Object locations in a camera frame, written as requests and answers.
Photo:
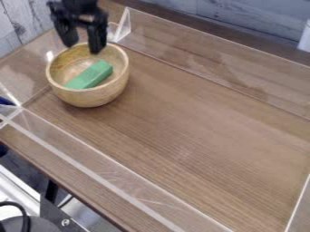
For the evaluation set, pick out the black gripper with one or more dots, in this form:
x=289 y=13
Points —
x=71 y=13

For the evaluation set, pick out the light wooden bowl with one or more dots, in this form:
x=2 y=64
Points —
x=71 y=61

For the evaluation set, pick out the green rectangular block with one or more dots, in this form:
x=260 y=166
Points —
x=91 y=76

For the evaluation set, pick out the blue object at left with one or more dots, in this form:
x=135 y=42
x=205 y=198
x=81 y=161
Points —
x=4 y=101

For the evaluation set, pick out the white object at right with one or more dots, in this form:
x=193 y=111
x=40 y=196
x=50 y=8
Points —
x=304 y=45

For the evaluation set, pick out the black table leg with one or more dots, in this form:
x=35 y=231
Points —
x=51 y=191

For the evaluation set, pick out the clear acrylic front barrier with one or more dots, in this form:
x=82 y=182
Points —
x=134 y=158

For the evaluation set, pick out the clear acrylic corner bracket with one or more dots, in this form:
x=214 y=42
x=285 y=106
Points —
x=119 y=30

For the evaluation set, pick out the grey metal bracket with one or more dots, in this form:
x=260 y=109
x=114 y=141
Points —
x=55 y=215

